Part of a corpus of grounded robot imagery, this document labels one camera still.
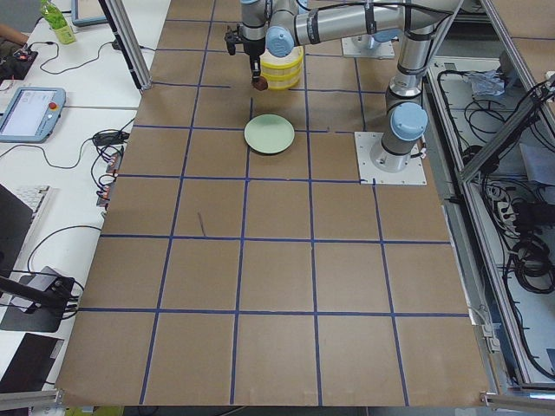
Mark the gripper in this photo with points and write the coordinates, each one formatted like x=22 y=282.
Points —
x=252 y=48

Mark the brown bun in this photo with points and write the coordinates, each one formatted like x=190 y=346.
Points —
x=261 y=84

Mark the yellow steamer layer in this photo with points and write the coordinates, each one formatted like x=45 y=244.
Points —
x=273 y=65
x=282 y=82

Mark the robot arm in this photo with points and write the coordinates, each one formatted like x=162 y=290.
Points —
x=368 y=42
x=366 y=29

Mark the green plate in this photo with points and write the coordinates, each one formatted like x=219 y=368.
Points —
x=269 y=134

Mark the black power adapter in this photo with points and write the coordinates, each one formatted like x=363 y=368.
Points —
x=110 y=138

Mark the blue teach pendant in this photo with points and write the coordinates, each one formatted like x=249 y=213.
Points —
x=86 y=13
x=32 y=114

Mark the green drink bottle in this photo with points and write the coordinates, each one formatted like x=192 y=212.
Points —
x=57 y=22

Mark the white keyboard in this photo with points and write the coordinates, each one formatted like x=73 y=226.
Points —
x=36 y=197

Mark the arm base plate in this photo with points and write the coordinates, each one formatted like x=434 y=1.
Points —
x=385 y=52
x=378 y=167

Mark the aluminium frame post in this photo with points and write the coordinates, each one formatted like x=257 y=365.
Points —
x=119 y=22

